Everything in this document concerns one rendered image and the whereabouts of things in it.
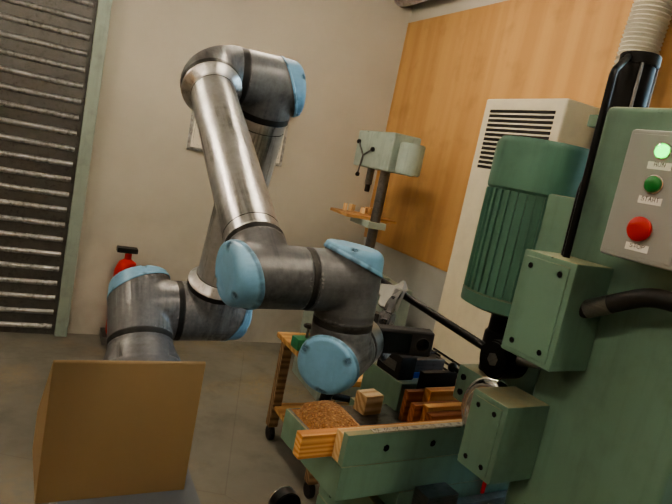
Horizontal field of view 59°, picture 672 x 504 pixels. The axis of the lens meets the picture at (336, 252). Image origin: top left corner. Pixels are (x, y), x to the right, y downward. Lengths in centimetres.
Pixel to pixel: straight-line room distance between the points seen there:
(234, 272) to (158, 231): 318
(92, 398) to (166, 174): 265
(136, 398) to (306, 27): 316
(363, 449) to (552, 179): 54
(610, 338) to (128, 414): 98
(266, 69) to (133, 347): 67
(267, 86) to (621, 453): 89
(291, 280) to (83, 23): 316
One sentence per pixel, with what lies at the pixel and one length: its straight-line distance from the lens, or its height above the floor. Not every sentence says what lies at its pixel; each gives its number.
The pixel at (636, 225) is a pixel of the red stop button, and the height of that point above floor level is 136.
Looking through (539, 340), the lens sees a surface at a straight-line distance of 86.
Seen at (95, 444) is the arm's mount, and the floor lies 68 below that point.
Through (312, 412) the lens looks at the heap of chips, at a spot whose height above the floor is 92.
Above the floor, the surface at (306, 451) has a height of 91.
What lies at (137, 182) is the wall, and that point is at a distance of 388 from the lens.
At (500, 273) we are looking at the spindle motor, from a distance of 107.
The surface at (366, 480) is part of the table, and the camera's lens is 104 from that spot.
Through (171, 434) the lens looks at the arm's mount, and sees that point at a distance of 145.
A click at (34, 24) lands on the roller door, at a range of 380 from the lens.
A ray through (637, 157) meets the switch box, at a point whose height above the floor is 144.
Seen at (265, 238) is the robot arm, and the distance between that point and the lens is 81.
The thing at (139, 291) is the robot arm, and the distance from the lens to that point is 148.
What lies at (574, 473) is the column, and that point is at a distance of 95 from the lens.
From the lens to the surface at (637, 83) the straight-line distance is 104.
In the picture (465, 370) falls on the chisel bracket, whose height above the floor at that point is 103.
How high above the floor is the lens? 137
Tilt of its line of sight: 9 degrees down
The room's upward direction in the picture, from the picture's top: 11 degrees clockwise
